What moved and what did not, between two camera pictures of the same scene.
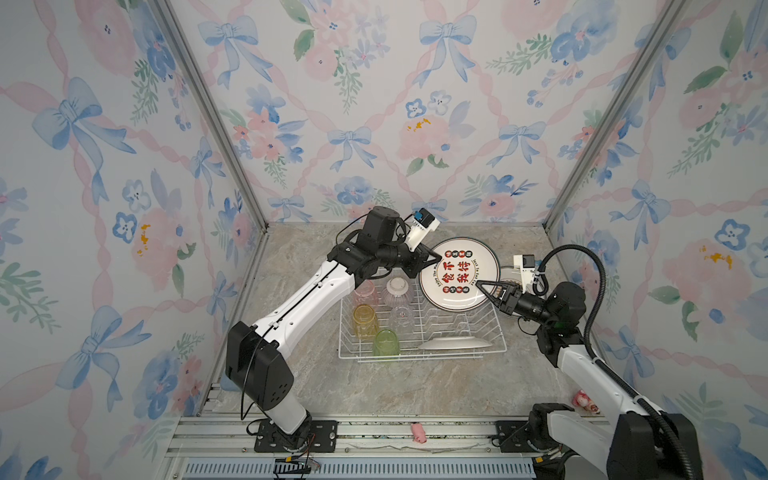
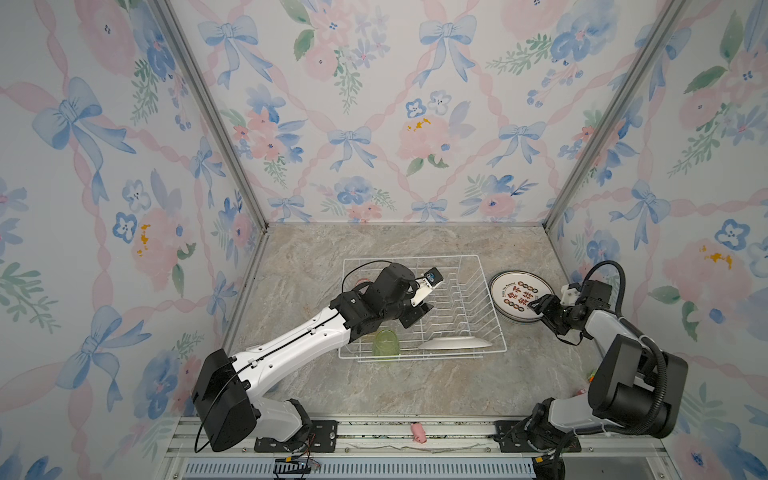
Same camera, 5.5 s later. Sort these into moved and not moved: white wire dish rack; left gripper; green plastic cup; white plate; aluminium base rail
Moved: left gripper; white plate
Not moved: aluminium base rail; green plastic cup; white wire dish rack
